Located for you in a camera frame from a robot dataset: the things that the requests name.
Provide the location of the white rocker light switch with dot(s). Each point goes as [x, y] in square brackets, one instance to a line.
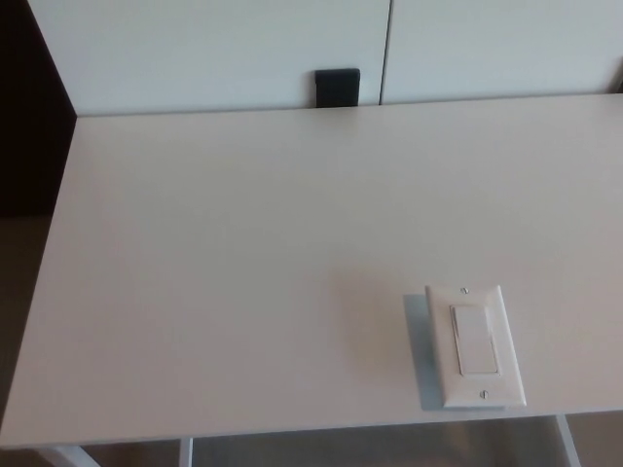
[477, 340]

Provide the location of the white cabinet front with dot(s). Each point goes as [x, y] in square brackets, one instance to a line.
[194, 53]

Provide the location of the dark brown side panel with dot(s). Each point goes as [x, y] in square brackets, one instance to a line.
[26, 121]

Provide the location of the light grey switch base plate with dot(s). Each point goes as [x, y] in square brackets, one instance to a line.
[416, 340]

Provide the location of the white table leg frame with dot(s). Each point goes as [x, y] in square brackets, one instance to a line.
[187, 452]
[568, 440]

